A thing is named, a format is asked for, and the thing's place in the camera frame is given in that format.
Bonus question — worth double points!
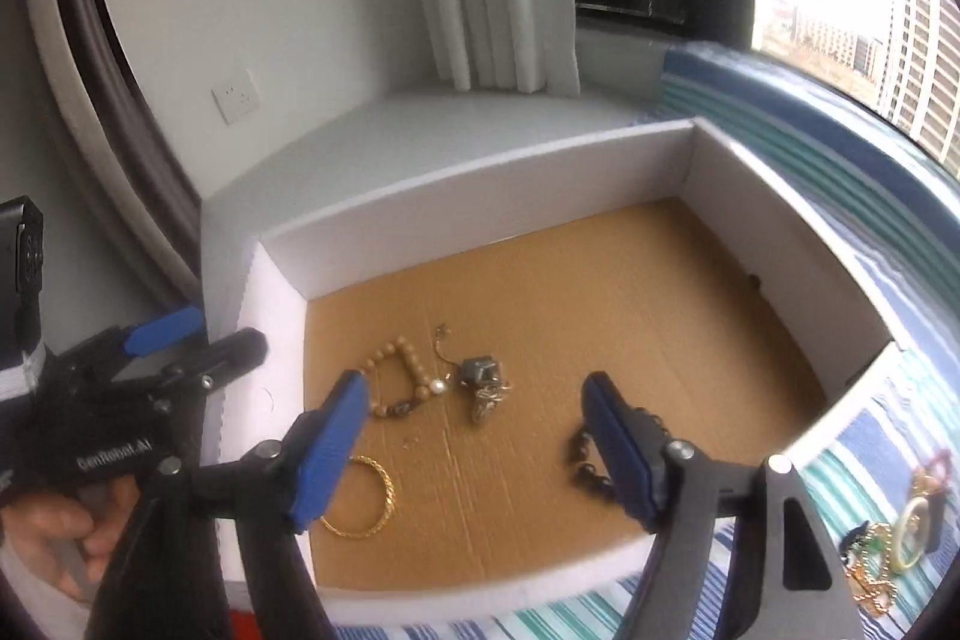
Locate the high-rise buildings outside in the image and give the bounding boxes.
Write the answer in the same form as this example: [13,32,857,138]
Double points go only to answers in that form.
[748,0,960,165]

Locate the dark grey square pendant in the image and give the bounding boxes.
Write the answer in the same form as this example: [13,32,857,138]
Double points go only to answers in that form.
[459,354,502,389]

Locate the gold bangle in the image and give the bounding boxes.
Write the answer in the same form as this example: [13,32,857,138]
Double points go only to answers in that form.
[319,455,395,540]

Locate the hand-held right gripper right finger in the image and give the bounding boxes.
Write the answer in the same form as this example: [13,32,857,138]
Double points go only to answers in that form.
[582,371,868,640]

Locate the wooden bead bracelet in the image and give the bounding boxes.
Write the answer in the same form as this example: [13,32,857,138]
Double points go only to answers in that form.
[363,335,449,420]

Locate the green bead jewelry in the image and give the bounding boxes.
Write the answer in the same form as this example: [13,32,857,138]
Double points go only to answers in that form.
[841,521,884,567]

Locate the white box with cardboard bottom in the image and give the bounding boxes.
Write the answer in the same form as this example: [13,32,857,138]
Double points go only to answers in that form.
[201,115,913,618]

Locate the thin gold chain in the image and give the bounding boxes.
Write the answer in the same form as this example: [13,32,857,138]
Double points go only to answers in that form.
[433,323,463,380]

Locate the striped blanket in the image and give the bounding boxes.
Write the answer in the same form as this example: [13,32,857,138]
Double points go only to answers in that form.
[330,42,960,640]

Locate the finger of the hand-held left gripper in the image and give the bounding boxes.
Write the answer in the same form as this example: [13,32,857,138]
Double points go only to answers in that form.
[56,305,206,365]
[146,328,269,405]

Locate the person's left hand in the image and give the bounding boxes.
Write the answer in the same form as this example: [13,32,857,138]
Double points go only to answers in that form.
[0,481,142,605]

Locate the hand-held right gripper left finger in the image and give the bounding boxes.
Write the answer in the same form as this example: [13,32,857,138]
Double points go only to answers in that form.
[84,368,371,640]

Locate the gold link chain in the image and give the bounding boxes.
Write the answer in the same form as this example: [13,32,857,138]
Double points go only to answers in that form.
[846,556,902,620]

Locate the dark bead bracelet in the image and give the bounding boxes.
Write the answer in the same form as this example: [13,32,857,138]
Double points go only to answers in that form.
[566,430,620,503]

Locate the dark brown frame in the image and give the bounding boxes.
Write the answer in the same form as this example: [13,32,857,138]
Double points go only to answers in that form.
[46,0,205,305]

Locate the white wall socket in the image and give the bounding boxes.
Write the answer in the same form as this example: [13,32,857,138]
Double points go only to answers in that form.
[211,77,264,126]

